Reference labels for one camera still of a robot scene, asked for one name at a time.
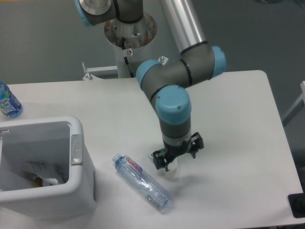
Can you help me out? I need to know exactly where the clear plastic water bottle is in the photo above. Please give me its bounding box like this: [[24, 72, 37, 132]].
[[112, 154, 173, 212]]

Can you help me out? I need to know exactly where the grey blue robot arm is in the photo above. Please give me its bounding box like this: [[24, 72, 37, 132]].
[[75, 0, 226, 170]]

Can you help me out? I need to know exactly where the blue labelled water bottle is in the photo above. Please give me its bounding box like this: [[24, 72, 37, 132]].
[[0, 82, 23, 118]]

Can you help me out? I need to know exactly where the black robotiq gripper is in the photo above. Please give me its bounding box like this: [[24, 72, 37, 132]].
[[152, 132, 204, 171]]

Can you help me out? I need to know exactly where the black cable on pedestal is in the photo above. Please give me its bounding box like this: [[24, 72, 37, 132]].
[[121, 37, 134, 78]]

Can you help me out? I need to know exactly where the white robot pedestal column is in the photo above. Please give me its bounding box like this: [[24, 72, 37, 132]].
[[104, 12, 157, 64]]

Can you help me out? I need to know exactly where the trash inside bin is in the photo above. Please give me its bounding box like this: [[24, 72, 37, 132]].
[[22, 161, 69, 187]]

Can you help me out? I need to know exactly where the white frame leg right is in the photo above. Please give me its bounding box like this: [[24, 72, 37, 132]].
[[282, 81, 305, 126]]

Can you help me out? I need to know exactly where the white metal frame bracket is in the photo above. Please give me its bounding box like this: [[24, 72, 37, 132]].
[[82, 56, 169, 80]]

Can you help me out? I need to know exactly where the white plastic trash can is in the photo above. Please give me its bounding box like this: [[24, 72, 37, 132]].
[[0, 116, 96, 219]]

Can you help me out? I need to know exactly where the black clamp at table corner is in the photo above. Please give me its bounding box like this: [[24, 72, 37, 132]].
[[288, 193, 305, 219]]

